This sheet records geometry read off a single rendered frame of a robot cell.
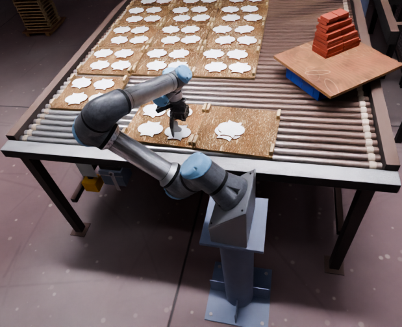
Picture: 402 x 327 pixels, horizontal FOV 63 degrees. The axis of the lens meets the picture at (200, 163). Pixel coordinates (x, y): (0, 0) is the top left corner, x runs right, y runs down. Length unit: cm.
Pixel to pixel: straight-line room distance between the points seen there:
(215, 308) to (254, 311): 23
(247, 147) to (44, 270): 174
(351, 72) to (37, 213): 252
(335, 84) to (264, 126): 44
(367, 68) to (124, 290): 201
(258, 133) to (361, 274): 119
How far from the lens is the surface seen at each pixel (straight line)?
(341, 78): 198
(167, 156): 171
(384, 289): 244
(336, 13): 214
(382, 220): 269
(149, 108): 200
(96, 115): 115
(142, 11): 322
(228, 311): 222
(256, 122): 181
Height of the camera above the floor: 212
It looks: 47 degrees down
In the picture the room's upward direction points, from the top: 9 degrees counter-clockwise
